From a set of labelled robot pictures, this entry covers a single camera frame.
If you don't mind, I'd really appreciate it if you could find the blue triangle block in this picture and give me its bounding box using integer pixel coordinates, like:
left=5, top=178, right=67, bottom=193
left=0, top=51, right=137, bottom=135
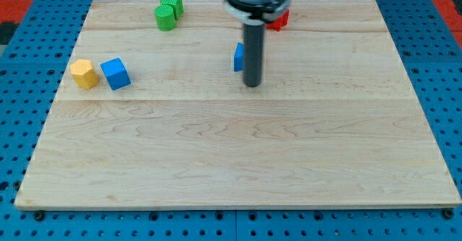
left=233, top=42, right=244, bottom=72

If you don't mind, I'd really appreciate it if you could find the yellow hexagon block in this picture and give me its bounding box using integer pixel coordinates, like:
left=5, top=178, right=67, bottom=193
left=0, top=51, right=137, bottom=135
left=70, top=59, right=99, bottom=89

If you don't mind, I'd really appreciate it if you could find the light wooden board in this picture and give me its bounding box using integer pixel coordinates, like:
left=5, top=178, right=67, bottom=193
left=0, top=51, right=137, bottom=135
left=15, top=0, right=461, bottom=211

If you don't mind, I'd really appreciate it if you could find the blue cube block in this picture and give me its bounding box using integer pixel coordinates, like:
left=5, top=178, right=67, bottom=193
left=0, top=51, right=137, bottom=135
left=100, top=58, right=131, bottom=90

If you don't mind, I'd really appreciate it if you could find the green star block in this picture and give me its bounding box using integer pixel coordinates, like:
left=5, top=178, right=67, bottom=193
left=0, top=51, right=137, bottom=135
left=160, top=0, right=184, bottom=20

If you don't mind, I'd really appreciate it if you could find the red block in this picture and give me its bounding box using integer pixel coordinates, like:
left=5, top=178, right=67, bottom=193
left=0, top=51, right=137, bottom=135
left=266, top=9, right=290, bottom=32

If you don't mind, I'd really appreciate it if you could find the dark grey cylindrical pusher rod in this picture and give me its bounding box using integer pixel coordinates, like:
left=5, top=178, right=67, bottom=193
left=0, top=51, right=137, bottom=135
left=243, top=20, right=266, bottom=87

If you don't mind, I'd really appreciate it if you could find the green cylinder block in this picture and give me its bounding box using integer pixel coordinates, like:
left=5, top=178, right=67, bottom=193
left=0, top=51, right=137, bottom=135
left=154, top=4, right=176, bottom=31

